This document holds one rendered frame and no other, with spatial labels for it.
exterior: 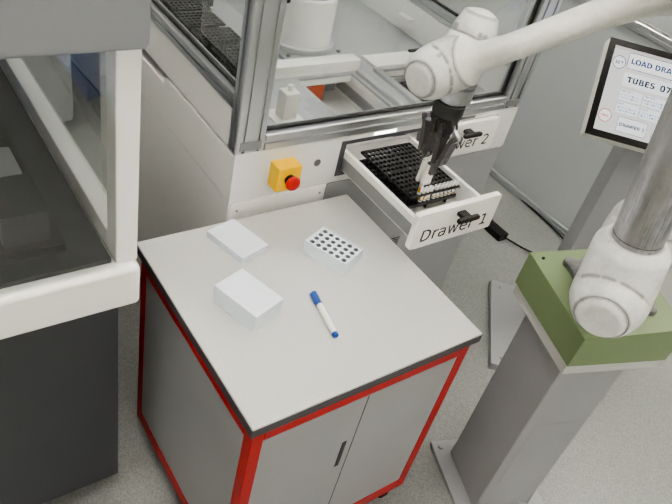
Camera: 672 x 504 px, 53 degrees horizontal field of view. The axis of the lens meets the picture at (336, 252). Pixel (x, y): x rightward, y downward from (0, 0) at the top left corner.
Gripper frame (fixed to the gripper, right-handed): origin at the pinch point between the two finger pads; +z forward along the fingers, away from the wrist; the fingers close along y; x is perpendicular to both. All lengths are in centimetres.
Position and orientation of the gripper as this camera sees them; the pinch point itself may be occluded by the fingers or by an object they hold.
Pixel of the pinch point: (426, 170)
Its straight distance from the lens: 173.7
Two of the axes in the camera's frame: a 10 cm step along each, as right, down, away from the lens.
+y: -5.4, -6.2, 5.6
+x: -8.1, 2.3, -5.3
